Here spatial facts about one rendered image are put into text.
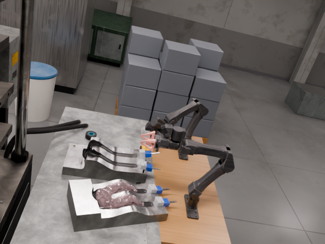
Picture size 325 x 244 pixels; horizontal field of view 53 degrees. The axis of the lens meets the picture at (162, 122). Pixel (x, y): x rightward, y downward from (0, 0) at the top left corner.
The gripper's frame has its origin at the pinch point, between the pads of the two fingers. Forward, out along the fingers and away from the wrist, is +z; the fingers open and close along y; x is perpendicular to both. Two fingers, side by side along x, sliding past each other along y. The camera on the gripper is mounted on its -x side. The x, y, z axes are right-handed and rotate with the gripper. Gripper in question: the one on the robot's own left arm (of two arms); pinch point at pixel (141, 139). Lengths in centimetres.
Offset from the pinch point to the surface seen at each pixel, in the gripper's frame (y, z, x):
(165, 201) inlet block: 7.5, -19.5, 33.1
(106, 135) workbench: -64, 21, 39
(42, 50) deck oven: -291, 132, 58
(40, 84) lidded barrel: -197, 107, 66
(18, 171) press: -7, 65, 39
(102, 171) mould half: -10.8, 18.3, 32.8
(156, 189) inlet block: -0.3, -14.6, 31.7
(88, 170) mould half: -10.4, 26.5, 33.0
